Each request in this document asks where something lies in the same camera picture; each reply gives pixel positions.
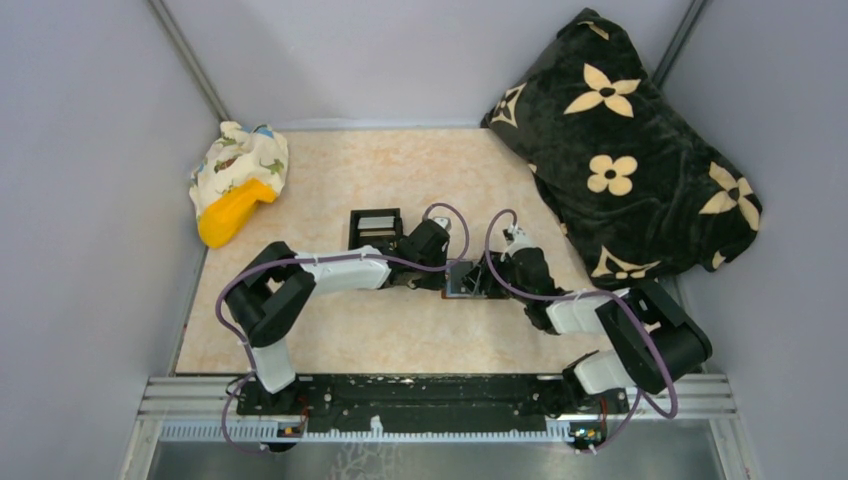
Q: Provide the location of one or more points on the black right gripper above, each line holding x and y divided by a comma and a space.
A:
499, 277

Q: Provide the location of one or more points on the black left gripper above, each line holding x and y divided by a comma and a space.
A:
439, 279

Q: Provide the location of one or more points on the brown leather card holder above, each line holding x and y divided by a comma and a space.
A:
468, 280

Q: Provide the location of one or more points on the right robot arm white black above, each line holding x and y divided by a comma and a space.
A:
653, 340

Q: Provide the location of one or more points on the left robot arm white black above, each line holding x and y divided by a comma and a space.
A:
267, 298

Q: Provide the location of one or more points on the dark card in tray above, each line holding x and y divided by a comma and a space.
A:
376, 235

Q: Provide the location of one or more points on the black plastic card tray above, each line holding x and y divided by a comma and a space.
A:
386, 218

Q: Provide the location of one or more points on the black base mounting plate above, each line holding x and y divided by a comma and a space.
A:
422, 404

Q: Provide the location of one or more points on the black floral plush blanket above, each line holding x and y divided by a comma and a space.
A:
637, 191

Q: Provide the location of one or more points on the dinosaur print yellow cloth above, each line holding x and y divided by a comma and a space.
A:
243, 168

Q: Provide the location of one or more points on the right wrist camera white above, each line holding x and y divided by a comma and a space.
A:
516, 240

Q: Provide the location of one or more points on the aluminium front rail frame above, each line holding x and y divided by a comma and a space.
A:
203, 408

